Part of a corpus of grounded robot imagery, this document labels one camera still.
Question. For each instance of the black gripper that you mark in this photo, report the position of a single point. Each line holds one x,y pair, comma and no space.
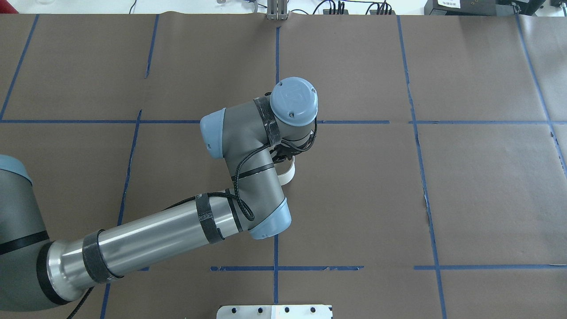
279,155

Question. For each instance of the white smiley mug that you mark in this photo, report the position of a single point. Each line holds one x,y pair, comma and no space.
285,170

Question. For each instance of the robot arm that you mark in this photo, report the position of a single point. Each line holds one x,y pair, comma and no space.
38,273

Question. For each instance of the orange black usb hub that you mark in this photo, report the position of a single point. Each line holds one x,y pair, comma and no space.
336,8

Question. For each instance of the black desktop box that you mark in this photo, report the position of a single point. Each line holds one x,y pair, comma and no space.
481,7

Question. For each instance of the aluminium frame post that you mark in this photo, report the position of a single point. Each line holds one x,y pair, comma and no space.
277,10

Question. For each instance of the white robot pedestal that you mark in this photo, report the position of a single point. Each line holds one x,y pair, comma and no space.
286,311

